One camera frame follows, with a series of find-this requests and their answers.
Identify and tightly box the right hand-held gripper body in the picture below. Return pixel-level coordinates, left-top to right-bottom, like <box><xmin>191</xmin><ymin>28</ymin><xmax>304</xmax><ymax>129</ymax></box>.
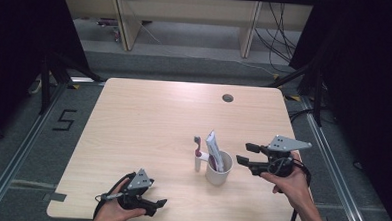
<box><xmin>250</xmin><ymin>133</ymin><xmax>313</xmax><ymax>180</ymax></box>

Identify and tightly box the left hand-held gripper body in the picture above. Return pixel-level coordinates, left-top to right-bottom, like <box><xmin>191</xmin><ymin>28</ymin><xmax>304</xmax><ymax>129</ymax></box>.
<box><xmin>114</xmin><ymin>167</ymin><xmax>159</xmax><ymax>219</ymax></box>

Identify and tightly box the white cup with side holder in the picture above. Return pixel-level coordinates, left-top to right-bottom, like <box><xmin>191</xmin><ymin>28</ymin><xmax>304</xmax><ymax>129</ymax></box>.
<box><xmin>193</xmin><ymin>148</ymin><xmax>234</xmax><ymax>187</ymax></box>

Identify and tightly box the white toothpaste tube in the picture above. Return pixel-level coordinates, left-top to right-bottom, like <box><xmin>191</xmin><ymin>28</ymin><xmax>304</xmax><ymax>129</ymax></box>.
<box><xmin>203</xmin><ymin>129</ymin><xmax>227</xmax><ymax>174</ymax></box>

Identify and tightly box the pink toothbrush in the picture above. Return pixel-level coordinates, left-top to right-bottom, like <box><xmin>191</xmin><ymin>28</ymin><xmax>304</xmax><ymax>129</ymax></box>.
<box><xmin>192</xmin><ymin>135</ymin><xmax>205</xmax><ymax>159</ymax></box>

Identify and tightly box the person's right hand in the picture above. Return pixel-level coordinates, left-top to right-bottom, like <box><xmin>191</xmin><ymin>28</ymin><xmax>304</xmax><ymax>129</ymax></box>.
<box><xmin>258</xmin><ymin>148</ymin><xmax>314</xmax><ymax>214</ymax></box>

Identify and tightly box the person's left hand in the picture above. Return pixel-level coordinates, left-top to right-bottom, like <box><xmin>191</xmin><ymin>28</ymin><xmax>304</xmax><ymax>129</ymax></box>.
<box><xmin>90</xmin><ymin>177</ymin><xmax>149</xmax><ymax>221</ymax></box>

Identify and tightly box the black metal stand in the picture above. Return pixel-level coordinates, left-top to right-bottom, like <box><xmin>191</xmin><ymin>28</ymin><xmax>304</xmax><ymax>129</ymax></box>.
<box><xmin>38</xmin><ymin>52</ymin><xmax>107</xmax><ymax>118</ymax></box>
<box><xmin>264</xmin><ymin>60</ymin><xmax>327</xmax><ymax>128</ymax></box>

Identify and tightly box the black tape patch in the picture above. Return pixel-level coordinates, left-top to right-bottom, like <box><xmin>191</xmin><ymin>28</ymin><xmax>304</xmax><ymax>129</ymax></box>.
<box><xmin>42</xmin><ymin>191</ymin><xmax>68</xmax><ymax>204</ymax></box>

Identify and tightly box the light wooden furniture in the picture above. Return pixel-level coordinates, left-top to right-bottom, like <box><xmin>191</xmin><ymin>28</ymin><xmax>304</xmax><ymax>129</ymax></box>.
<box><xmin>60</xmin><ymin>0</ymin><xmax>315</xmax><ymax>62</ymax></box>

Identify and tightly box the right hand-held gripper cable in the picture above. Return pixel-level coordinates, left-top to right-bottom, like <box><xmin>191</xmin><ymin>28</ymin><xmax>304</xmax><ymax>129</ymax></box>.
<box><xmin>265</xmin><ymin>156</ymin><xmax>314</xmax><ymax>221</ymax></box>

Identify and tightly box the hand-held gripper cable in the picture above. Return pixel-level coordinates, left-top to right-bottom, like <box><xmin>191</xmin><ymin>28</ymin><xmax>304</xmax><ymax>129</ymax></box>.
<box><xmin>92</xmin><ymin>170</ymin><xmax>137</xmax><ymax>221</ymax></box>
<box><xmin>265</xmin><ymin>156</ymin><xmax>314</xmax><ymax>221</ymax></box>

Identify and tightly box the left hand-held gripper cable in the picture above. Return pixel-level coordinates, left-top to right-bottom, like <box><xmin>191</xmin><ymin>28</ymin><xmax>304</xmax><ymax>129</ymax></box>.
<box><xmin>92</xmin><ymin>170</ymin><xmax>137</xmax><ymax>221</ymax></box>

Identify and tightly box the black floor cable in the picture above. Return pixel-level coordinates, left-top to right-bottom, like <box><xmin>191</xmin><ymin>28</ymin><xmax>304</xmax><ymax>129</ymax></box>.
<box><xmin>288</xmin><ymin>107</ymin><xmax>315</xmax><ymax>125</ymax></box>

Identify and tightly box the aluminium floor rail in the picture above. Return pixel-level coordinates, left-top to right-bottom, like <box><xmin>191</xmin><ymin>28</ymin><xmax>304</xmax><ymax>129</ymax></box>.
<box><xmin>0</xmin><ymin>80</ymin><xmax>68</xmax><ymax>221</ymax></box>
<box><xmin>295</xmin><ymin>96</ymin><xmax>373</xmax><ymax>221</ymax></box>

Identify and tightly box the bundle of black cables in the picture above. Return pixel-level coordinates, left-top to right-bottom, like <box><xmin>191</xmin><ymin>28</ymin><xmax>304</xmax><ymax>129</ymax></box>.
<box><xmin>252</xmin><ymin>1</ymin><xmax>301</xmax><ymax>75</ymax></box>

